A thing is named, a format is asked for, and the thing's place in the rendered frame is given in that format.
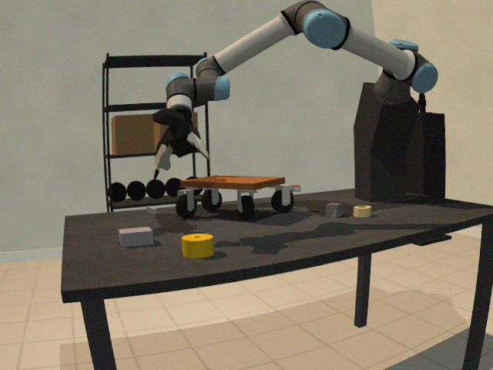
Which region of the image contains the wheeled wooden dolly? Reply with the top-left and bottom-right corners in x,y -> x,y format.
176,176 -> 300,220

